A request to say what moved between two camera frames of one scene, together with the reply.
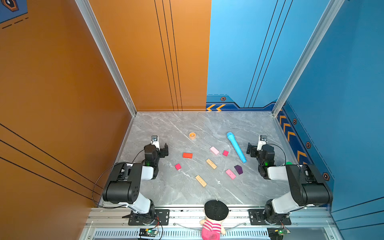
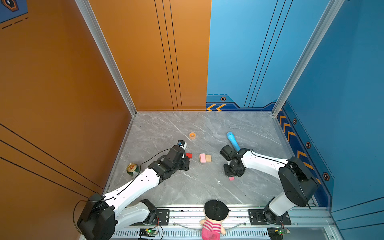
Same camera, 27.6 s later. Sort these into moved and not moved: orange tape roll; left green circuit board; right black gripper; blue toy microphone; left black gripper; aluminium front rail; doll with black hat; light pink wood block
Moved: left black gripper; light pink wood block; right black gripper
Not moved: orange tape roll; doll with black hat; blue toy microphone; aluminium front rail; left green circuit board
